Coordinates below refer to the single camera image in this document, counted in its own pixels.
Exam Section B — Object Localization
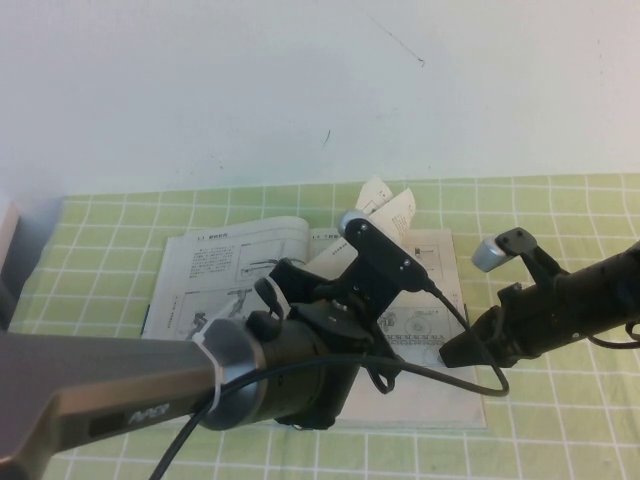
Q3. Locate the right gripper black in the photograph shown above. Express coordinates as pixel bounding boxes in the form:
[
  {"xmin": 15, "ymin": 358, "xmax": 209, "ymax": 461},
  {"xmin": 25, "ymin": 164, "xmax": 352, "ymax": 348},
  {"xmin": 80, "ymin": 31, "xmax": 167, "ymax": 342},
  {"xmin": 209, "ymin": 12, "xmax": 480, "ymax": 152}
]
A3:
[{"xmin": 438, "ymin": 279, "xmax": 571, "ymax": 370}]

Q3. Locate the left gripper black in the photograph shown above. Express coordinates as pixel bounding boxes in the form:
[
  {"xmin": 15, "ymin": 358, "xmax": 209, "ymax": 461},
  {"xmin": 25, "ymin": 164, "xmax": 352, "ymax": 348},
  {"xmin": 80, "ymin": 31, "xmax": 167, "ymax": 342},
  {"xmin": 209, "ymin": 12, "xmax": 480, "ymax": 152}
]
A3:
[{"xmin": 268, "ymin": 257, "xmax": 401, "ymax": 371}]

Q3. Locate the illustrated technical book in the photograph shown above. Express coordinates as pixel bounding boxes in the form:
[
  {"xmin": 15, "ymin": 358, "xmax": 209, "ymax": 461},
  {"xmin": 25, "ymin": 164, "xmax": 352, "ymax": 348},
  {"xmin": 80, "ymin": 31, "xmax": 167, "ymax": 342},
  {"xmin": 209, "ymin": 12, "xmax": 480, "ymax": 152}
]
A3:
[{"xmin": 143, "ymin": 174, "xmax": 489, "ymax": 430}]

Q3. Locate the green white checked tablecloth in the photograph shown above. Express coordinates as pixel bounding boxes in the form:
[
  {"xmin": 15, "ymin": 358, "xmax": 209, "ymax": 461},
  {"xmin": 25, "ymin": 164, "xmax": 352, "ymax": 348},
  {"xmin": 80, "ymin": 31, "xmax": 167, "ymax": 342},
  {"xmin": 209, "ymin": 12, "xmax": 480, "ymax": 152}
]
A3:
[{"xmin": 0, "ymin": 172, "xmax": 640, "ymax": 480}]

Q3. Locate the beige board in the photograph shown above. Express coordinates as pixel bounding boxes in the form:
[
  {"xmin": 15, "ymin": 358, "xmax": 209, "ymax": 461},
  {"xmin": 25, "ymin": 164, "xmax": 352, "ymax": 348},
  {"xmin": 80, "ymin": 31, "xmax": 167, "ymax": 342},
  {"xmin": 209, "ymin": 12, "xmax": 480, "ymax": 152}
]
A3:
[{"xmin": 0, "ymin": 199, "xmax": 21, "ymax": 286}]

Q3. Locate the left arm black strap loop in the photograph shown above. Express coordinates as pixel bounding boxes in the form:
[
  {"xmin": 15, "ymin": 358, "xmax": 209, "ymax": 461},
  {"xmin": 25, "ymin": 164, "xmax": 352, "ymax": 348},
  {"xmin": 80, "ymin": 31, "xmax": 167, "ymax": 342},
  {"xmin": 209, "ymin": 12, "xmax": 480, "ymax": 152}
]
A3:
[{"xmin": 253, "ymin": 278, "xmax": 282, "ymax": 321}]

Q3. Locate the arm black strap loop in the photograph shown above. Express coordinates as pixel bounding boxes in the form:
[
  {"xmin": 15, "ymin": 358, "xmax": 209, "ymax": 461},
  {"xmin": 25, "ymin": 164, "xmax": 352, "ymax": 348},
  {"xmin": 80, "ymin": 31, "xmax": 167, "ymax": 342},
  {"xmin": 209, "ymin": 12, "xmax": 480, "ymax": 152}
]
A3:
[
  {"xmin": 253, "ymin": 278, "xmax": 282, "ymax": 321},
  {"xmin": 587, "ymin": 319, "xmax": 640, "ymax": 350}
]

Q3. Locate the left camera bracket black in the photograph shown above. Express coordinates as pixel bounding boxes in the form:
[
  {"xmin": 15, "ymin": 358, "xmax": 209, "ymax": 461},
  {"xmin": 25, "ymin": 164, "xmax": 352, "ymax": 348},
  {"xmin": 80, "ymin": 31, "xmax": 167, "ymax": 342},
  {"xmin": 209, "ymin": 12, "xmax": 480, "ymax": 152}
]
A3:
[{"xmin": 329, "ymin": 217, "xmax": 432, "ymax": 336}]

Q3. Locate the camera bracket black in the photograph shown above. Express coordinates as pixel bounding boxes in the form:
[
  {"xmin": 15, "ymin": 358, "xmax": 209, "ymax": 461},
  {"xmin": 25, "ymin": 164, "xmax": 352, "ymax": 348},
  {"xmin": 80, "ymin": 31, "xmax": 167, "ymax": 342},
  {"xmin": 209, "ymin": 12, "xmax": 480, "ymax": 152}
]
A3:
[
  {"xmin": 497, "ymin": 226, "xmax": 572, "ymax": 296},
  {"xmin": 329, "ymin": 217, "xmax": 432, "ymax": 336}
]

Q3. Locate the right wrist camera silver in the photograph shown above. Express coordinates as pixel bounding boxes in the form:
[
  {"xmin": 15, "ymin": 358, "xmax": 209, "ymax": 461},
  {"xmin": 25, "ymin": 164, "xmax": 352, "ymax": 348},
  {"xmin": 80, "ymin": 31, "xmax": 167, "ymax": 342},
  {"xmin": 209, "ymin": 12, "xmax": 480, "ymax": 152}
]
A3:
[{"xmin": 470, "ymin": 236, "xmax": 515, "ymax": 274}]

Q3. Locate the right camera bracket black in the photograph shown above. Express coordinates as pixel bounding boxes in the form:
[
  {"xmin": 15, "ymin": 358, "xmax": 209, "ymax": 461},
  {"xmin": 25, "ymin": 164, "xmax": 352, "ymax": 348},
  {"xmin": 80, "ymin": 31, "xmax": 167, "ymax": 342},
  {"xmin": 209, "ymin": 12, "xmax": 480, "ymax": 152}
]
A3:
[{"xmin": 497, "ymin": 226, "xmax": 572, "ymax": 296}]

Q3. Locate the white cable tie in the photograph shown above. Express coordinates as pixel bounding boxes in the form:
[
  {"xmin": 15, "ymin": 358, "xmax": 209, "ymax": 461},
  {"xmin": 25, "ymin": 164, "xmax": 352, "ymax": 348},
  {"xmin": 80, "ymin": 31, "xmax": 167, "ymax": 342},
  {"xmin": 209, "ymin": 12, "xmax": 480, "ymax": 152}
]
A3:
[{"xmin": 192, "ymin": 302, "xmax": 236, "ymax": 417}]

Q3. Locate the right arm black strap loop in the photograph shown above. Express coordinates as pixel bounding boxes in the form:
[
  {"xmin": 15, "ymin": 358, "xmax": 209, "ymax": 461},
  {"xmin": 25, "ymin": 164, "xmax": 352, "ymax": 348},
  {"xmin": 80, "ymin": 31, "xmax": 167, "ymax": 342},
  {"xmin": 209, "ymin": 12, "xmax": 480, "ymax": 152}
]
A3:
[{"xmin": 587, "ymin": 319, "xmax": 640, "ymax": 350}]

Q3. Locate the left camera cable black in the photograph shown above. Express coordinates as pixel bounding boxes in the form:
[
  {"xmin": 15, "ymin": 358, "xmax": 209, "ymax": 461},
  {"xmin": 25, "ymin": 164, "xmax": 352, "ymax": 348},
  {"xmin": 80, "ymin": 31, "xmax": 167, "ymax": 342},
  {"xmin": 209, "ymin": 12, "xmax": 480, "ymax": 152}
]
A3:
[{"xmin": 152, "ymin": 279, "xmax": 510, "ymax": 480}]

